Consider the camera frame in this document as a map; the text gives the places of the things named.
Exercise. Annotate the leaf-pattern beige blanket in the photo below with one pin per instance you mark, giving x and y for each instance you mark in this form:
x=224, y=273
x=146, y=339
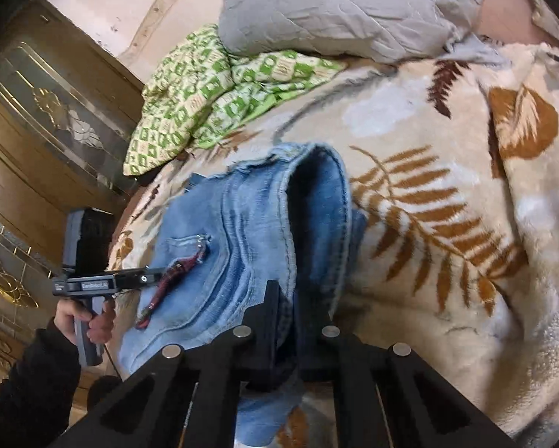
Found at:
x=456, y=167

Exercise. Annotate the green checkered blanket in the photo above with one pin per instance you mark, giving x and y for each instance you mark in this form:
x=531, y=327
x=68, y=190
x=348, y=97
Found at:
x=201, y=92

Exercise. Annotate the person's left hand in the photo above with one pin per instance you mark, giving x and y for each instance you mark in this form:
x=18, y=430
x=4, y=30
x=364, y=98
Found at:
x=100, y=326

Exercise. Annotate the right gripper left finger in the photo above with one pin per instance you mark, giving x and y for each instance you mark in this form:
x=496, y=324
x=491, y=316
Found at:
x=186, y=398

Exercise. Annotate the grey quilted pillow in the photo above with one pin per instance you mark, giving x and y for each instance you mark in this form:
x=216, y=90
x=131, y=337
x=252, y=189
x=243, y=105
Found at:
x=386, y=31

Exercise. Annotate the brown wooden door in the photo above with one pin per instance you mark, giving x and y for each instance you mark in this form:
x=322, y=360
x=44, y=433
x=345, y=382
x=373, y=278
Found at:
x=67, y=110

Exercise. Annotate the blue denim jeans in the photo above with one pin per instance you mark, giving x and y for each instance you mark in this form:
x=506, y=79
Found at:
x=286, y=217

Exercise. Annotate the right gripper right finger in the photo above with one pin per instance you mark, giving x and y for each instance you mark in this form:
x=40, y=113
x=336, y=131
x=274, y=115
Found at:
x=387, y=397

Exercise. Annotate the black sleeved left forearm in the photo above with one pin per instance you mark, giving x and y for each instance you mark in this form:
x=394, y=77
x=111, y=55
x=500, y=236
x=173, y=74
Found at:
x=37, y=396

